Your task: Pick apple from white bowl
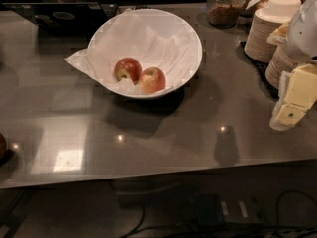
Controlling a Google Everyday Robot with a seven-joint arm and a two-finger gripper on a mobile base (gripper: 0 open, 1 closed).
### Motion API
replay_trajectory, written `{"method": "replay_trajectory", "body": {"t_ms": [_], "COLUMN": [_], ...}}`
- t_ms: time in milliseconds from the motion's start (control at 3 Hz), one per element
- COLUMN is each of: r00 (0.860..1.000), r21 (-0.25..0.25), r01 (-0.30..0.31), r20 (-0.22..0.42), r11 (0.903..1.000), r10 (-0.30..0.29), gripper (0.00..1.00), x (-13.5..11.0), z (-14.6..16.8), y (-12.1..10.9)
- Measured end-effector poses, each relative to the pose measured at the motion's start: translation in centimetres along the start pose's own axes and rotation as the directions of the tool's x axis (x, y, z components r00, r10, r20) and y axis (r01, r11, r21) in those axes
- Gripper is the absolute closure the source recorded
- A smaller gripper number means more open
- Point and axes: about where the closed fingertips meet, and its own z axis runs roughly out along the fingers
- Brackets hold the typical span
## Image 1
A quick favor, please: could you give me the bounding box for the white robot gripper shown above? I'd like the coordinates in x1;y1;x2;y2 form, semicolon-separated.
266;0;317;131

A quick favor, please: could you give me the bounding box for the red yellow apple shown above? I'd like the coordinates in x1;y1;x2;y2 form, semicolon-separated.
139;67;166;93

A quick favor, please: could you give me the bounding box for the white bowl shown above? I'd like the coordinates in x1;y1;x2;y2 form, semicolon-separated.
87;8;203;100

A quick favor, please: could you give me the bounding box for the red apple left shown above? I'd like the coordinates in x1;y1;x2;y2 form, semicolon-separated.
114;58;142;84

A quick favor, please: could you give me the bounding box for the front stack of paper plates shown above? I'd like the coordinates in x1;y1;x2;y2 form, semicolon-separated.
265;46;299;89

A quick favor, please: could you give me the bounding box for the stack of paper plates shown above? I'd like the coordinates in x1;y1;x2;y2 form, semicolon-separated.
265;46;299;89
244;9;280;63

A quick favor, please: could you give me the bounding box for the black mat under plates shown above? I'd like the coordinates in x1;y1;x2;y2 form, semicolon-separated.
244;53;278;100

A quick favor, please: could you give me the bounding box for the rear stack of paper plates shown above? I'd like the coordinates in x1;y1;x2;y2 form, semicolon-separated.
244;9;280;63

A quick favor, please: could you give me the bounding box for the stack of white paper bowls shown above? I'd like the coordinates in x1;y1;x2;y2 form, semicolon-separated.
256;0;301;24

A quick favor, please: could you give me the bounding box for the glass jar with granola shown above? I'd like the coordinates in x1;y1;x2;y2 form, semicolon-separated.
206;0;246;28

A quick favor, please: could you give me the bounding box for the white paper napkin liner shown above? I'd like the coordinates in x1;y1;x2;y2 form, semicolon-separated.
64;9;193;96

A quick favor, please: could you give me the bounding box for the black power box on floor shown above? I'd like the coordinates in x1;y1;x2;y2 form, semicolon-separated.
194;194;263;226

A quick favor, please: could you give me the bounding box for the black tray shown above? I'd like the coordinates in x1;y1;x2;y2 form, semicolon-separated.
4;2;118;34

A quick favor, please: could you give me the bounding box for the black cable on floor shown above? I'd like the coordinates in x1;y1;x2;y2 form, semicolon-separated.
118;189;317;238

